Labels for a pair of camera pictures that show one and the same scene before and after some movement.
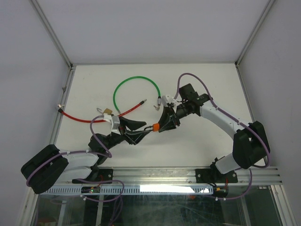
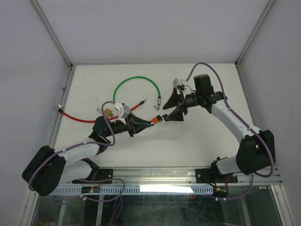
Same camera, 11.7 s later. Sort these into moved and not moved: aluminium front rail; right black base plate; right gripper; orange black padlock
Moved: right gripper; orange black padlock
Not moved: aluminium front rail; right black base plate
